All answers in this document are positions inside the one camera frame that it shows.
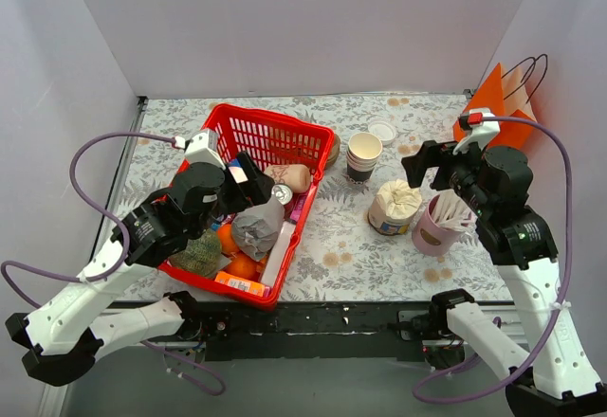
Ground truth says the purple cable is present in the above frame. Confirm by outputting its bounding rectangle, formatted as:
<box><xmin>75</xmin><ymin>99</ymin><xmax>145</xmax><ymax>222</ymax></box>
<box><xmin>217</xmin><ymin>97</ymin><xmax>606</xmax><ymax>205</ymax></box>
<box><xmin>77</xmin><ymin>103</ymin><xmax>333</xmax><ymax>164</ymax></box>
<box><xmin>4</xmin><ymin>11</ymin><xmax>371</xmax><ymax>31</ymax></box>
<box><xmin>0</xmin><ymin>132</ymin><xmax>227</xmax><ymax>397</ymax></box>
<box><xmin>411</xmin><ymin>116</ymin><xmax>574</xmax><ymax>405</ymax></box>

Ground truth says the cardboard cup carrier stack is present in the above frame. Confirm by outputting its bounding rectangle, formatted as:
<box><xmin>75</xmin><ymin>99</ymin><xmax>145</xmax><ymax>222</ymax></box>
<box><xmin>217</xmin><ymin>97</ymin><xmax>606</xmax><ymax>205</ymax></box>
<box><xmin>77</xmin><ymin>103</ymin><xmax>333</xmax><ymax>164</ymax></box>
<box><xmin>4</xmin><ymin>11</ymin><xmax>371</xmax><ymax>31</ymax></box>
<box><xmin>325</xmin><ymin>134</ymin><xmax>341</xmax><ymax>169</ymax></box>

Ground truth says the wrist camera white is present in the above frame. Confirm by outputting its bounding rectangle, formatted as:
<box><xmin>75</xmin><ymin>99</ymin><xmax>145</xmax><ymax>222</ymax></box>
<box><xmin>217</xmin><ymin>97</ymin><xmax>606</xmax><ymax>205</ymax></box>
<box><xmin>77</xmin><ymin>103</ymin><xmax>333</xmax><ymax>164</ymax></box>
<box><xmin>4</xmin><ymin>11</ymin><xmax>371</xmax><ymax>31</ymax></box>
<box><xmin>452</xmin><ymin>108</ymin><xmax>500</xmax><ymax>155</ymax></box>
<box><xmin>173</xmin><ymin>128</ymin><xmax>225</xmax><ymax>170</ymax></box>

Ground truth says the red plastic basket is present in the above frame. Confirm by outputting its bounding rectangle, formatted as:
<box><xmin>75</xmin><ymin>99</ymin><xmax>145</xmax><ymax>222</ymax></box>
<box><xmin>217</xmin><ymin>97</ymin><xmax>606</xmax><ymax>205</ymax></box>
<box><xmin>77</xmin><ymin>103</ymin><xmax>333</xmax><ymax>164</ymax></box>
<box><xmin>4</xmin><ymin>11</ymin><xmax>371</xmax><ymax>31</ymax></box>
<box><xmin>160</xmin><ymin>103</ymin><xmax>334</xmax><ymax>311</ymax></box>

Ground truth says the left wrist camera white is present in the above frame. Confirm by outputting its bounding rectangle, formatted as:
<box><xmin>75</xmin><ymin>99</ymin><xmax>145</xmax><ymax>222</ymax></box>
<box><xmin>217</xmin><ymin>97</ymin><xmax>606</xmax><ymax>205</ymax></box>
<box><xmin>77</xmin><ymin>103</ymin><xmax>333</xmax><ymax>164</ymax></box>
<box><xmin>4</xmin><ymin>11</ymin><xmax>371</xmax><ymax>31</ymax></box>
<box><xmin>173</xmin><ymin>128</ymin><xmax>225</xmax><ymax>170</ymax></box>

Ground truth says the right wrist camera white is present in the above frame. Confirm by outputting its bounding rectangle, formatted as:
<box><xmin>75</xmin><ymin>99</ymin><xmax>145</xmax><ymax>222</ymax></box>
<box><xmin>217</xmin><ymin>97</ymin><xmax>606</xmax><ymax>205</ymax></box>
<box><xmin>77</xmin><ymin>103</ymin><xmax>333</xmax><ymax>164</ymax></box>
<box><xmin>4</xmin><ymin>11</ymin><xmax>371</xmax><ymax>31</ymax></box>
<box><xmin>452</xmin><ymin>108</ymin><xmax>500</xmax><ymax>155</ymax></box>

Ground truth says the silver tin can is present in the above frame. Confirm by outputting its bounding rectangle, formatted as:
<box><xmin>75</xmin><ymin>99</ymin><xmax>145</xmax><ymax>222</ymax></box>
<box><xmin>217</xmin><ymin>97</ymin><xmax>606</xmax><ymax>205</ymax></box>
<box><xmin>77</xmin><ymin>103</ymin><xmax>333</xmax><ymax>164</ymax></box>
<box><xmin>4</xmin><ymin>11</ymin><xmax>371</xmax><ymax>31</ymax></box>
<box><xmin>272</xmin><ymin>183</ymin><xmax>294</xmax><ymax>207</ymax></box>

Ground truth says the stack of paper cups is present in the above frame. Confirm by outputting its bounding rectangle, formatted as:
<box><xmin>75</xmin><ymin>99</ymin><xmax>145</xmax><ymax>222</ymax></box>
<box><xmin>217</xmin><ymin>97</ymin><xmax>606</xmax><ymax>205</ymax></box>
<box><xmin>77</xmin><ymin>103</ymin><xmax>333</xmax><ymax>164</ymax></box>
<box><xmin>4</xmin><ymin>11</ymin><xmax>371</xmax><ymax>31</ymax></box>
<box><xmin>346</xmin><ymin>133</ymin><xmax>383</xmax><ymax>184</ymax></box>

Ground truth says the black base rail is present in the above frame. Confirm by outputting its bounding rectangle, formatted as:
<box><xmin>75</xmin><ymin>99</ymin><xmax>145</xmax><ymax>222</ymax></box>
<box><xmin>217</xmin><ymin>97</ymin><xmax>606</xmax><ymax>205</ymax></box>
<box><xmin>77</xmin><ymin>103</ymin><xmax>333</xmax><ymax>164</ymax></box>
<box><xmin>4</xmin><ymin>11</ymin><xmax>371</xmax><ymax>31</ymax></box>
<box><xmin>108</xmin><ymin>300</ymin><xmax>513</xmax><ymax>361</ymax></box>

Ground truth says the grey crumpled paper bag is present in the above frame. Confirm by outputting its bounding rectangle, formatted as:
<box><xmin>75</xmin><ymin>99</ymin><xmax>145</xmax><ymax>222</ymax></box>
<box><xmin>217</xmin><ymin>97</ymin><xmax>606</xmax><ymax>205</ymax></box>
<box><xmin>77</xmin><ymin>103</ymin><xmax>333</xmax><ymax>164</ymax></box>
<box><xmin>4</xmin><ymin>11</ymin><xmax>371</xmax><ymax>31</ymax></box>
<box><xmin>231</xmin><ymin>196</ymin><xmax>285</xmax><ymax>262</ymax></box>

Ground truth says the beige printed pouch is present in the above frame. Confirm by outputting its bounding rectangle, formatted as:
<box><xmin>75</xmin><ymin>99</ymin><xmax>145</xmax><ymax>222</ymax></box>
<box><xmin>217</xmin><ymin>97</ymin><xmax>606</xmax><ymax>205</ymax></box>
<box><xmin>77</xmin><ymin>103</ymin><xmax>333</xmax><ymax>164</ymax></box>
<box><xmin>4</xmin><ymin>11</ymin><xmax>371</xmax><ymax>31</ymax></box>
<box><xmin>264</xmin><ymin>164</ymin><xmax>312</xmax><ymax>193</ymax></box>

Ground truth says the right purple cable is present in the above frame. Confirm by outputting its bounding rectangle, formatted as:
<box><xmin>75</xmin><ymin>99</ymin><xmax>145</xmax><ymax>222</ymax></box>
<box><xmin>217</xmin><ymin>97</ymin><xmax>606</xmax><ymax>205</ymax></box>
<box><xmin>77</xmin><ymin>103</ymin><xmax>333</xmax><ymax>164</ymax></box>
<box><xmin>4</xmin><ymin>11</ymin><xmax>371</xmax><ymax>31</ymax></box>
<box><xmin>411</xmin><ymin>116</ymin><xmax>574</xmax><ymax>405</ymax></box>

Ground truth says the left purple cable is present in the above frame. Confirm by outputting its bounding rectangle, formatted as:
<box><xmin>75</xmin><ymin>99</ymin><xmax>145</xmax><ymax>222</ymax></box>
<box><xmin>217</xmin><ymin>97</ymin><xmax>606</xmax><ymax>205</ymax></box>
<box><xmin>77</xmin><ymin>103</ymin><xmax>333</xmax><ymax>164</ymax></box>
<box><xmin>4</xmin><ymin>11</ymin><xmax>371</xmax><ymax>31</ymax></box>
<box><xmin>0</xmin><ymin>132</ymin><xmax>227</xmax><ymax>397</ymax></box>

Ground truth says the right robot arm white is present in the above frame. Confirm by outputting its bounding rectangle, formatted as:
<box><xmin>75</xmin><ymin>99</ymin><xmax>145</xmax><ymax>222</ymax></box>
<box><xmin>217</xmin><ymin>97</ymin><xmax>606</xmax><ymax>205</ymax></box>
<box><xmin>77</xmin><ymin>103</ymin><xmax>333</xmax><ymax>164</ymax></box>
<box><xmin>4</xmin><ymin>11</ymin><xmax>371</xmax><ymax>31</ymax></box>
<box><xmin>401</xmin><ymin>140</ymin><xmax>606</xmax><ymax>416</ymax></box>

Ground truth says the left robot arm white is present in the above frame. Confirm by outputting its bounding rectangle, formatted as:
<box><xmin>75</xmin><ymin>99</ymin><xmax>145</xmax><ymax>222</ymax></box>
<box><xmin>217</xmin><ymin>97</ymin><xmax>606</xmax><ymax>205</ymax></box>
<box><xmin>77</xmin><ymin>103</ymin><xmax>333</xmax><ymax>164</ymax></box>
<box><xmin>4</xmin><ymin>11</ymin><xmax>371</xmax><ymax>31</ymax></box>
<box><xmin>6</xmin><ymin>152</ymin><xmax>274</xmax><ymax>387</ymax></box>

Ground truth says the orange paper bag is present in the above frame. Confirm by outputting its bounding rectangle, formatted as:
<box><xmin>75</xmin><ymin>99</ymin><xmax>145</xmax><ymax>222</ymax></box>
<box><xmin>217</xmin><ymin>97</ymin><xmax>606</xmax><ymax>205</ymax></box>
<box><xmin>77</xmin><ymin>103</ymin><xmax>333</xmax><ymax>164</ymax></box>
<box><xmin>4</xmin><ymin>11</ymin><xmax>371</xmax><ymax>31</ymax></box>
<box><xmin>465</xmin><ymin>63</ymin><xmax>536</xmax><ymax>149</ymax></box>

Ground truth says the floral table mat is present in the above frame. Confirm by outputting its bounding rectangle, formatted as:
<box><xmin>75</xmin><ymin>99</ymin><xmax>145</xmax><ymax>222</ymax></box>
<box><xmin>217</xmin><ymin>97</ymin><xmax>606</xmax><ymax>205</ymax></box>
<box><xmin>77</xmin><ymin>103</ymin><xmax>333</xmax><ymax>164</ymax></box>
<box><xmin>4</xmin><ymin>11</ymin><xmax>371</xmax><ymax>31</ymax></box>
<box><xmin>116</xmin><ymin>93</ymin><xmax>510</xmax><ymax>302</ymax></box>

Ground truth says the pink cup holder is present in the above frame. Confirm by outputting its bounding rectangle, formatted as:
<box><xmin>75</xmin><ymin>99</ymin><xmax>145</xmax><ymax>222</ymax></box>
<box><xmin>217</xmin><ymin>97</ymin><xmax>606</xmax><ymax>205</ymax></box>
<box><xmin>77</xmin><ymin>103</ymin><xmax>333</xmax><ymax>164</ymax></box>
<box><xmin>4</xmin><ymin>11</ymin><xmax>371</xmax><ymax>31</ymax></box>
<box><xmin>412</xmin><ymin>195</ymin><xmax>463</xmax><ymax>257</ymax></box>

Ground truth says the napkin filled paper tub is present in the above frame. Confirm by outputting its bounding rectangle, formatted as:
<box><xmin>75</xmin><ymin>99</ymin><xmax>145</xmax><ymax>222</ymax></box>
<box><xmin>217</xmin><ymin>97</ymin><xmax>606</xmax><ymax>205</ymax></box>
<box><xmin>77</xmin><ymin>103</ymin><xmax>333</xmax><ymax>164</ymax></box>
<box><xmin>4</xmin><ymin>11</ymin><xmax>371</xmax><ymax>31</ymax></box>
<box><xmin>368</xmin><ymin>179</ymin><xmax>422</xmax><ymax>236</ymax></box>

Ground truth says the green netted melon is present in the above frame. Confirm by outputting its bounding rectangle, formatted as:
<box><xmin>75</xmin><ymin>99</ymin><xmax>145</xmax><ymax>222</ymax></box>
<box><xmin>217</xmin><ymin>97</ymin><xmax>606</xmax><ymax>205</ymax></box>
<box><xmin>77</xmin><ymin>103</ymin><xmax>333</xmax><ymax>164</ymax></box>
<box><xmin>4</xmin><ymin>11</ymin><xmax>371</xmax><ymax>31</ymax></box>
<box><xmin>168</xmin><ymin>229</ymin><xmax>222</xmax><ymax>278</ymax></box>

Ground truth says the white flat box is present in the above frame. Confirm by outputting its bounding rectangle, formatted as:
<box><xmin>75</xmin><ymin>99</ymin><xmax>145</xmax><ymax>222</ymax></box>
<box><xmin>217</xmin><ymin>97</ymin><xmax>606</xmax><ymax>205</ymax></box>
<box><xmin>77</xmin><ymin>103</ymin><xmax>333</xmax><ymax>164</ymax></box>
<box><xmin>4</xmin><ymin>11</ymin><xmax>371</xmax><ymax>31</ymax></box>
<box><xmin>260</xmin><ymin>221</ymin><xmax>296</xmax><ymax>288</ymax></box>

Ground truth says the orange fruit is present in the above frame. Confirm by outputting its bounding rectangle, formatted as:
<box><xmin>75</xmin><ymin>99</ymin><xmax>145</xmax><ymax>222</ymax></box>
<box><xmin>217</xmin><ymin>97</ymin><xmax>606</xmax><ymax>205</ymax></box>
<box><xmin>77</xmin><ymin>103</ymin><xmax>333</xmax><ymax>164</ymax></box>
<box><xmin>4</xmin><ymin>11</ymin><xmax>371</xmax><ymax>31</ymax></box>
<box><xmin>217</xmin><ymin>223</ymin><xmax>240</xmax><ymax>256</ymax></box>
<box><xmin>223</xmin><ymin>252</ymin><xmax>259</xmax><ymax>281</ymax></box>

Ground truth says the orange snack box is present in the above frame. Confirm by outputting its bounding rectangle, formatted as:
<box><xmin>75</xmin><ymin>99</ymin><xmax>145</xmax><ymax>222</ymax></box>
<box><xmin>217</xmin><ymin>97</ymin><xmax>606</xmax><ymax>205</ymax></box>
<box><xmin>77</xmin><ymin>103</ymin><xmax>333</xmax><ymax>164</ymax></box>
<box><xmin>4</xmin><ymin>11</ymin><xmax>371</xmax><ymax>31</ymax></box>
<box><xmin>214</xmin><ymin>271</ymin><xmax>269</xmax><ymax>297</ymax></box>

